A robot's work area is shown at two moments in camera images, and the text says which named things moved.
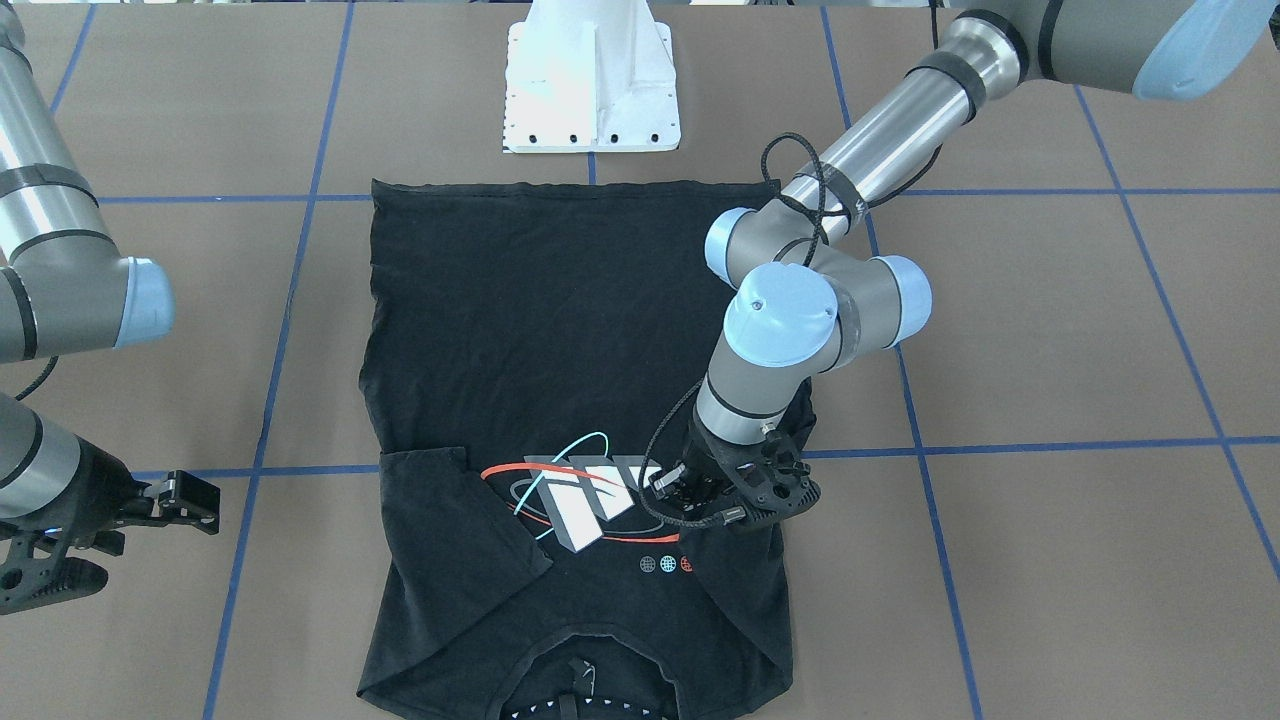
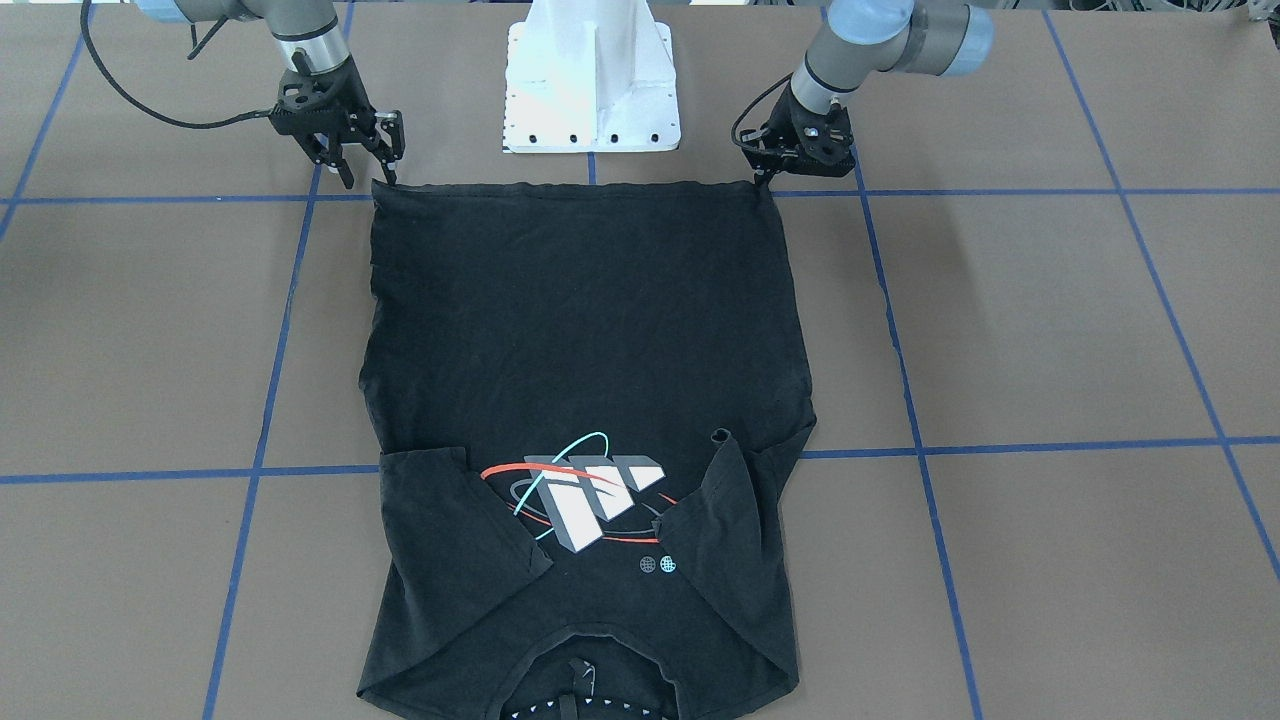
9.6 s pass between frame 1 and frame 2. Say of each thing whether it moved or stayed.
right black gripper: moved
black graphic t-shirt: stayed
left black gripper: moved
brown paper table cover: stayed
